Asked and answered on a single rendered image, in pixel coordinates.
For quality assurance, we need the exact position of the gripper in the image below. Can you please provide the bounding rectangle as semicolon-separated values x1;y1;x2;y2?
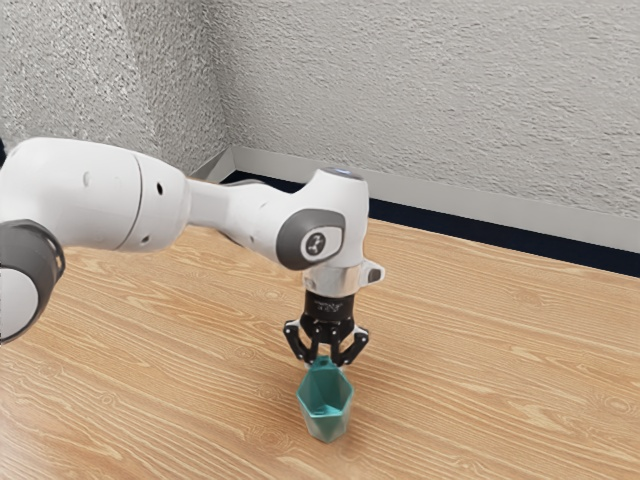
282;289;372;372

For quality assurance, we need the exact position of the teal faceted mug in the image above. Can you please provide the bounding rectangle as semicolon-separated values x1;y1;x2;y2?
295;355;356;444

